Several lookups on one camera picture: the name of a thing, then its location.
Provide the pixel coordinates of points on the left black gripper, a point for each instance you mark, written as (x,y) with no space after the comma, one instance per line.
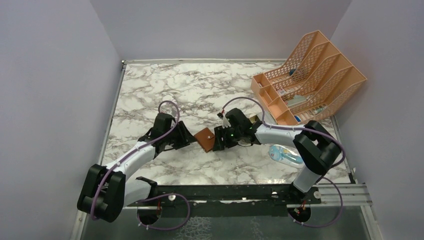
(185,137)

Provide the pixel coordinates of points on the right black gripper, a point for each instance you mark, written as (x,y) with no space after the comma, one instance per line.
(220,144)

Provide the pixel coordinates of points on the brown leather card holder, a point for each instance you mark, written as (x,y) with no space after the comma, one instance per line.
(206,139)

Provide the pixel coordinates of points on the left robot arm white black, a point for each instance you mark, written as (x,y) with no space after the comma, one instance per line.
(106,191)

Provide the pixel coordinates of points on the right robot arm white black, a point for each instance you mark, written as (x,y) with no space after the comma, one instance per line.
(317,148)

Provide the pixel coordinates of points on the beige oval tray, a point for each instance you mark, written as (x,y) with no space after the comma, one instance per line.
(263,117)

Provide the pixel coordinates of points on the orange plastic file organizer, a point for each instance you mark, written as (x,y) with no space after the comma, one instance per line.
(314,82)

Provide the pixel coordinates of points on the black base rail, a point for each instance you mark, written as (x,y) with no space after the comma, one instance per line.
(246,200)

